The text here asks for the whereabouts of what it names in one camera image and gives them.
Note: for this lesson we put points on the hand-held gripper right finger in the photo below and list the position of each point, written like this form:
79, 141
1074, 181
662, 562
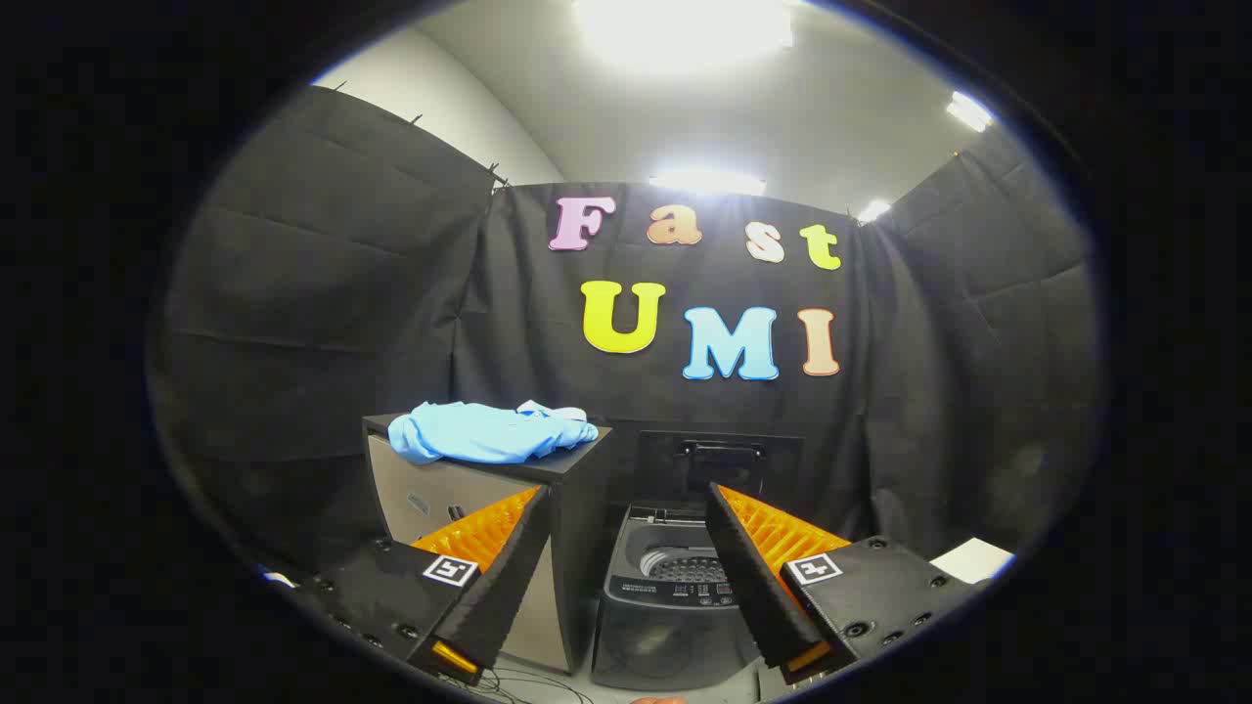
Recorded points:
748, 577

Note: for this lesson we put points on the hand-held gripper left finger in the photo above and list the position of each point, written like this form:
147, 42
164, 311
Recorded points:
509, 577

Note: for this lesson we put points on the grey washing machine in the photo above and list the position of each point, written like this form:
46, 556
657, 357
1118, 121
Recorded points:
665, 636

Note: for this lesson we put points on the light blue polo shirt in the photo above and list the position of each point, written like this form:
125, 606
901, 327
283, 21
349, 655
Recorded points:
469, 435

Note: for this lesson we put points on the grey cabinet with dark top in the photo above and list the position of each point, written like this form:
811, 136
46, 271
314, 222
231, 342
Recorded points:
582, 548

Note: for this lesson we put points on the white paper sheet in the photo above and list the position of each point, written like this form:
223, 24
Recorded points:
973, 560

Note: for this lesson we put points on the black backdrop cloth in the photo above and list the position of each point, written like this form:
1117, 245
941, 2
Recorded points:
391, 293

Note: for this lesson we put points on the small ceiling light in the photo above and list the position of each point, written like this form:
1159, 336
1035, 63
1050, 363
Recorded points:
873, 210

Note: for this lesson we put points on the ceiling light behind backdrop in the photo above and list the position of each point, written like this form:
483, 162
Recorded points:
706, 182

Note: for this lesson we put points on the narrow ceiling light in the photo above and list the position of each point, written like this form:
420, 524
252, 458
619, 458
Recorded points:
968, 110

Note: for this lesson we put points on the large ceiling light panel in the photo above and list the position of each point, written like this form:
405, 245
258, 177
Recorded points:
685, 29

